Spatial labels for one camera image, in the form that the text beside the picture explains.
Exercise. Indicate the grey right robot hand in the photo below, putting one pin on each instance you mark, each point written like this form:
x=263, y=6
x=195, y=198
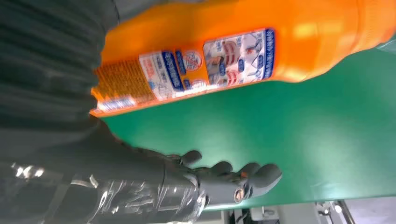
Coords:
x=123, y=185

